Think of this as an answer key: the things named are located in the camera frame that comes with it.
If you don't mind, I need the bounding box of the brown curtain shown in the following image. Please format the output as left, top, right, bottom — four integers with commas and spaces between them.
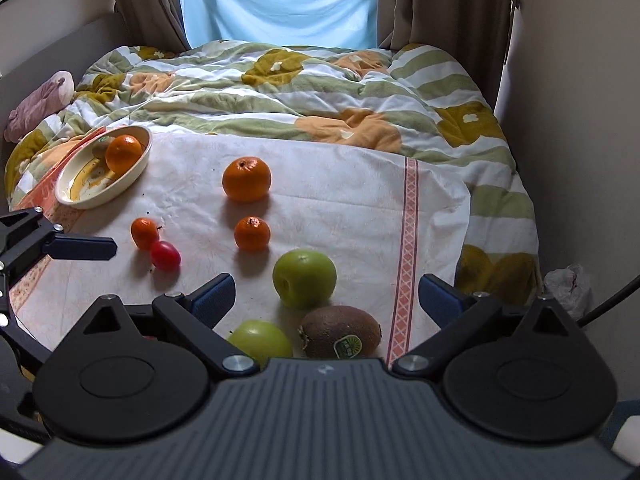
375, 0, 518, 106
105, 0, 190, 53

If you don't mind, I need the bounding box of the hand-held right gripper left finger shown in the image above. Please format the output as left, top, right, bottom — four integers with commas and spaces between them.
80, 273, 261, 376

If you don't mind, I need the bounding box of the cream oval bowl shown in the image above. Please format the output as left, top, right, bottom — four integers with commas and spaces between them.
54, 126, 152, 210

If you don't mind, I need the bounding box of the small mandarin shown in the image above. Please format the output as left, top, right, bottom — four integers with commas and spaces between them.
234, 216, 271, 253
130, 217, 161, 251

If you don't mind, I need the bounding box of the green apple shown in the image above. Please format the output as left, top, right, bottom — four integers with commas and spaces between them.
272, 248, 337, 311
227, 320, 294, 368

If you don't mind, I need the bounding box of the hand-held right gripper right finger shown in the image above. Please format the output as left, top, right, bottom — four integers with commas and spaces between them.
391, 273, 583, 379

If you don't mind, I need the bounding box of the orange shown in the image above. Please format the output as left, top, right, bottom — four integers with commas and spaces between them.
222, 156, 272, 204
105, 134, 144, 175

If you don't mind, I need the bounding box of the white plastic bag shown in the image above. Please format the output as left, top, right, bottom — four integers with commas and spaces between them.
542, 263, 593, 321

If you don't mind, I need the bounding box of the grey bed headboard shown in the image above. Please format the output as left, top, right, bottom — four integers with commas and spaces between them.
0, 12, 133, 131

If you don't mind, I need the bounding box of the pink plush pillow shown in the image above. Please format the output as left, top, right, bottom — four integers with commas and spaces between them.
4, 71, 76, 144

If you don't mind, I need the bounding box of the white cloth with red border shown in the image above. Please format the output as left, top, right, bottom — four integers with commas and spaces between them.
7, 127, 472, 361

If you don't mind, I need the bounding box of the small red tomato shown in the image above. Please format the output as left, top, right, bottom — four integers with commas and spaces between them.
151, 240, 181, 272

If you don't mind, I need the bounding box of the black cable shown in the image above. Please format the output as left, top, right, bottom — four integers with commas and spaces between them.
580, 272, 640, 326

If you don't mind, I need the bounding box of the floral striped blanket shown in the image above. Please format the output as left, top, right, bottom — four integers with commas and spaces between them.
4, 40, 543, 306

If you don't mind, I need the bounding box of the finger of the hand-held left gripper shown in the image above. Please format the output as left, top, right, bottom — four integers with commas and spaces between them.
0, 280, 51, 368
0, 207, 118, 281

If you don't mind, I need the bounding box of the light blue window cloth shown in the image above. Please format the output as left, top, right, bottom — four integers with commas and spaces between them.
172, 0, 379, 51

